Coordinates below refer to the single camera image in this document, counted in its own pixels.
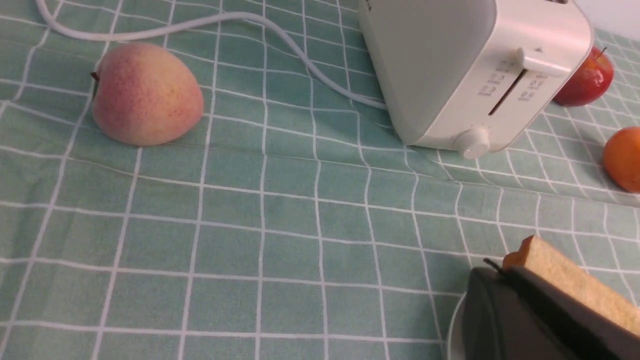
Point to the red apple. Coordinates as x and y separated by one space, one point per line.
590 81

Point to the pink peach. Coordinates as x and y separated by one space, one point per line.
144 95

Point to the toast slice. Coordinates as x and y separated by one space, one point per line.
541 258

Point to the orange persimmon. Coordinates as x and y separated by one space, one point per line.
621 159

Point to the pale green plate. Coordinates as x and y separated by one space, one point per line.
455 349

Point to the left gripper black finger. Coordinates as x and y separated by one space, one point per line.
514 314

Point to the green checkered tablecloth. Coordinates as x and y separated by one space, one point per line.
290 223

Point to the white two-slot toaster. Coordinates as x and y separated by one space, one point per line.
470 75

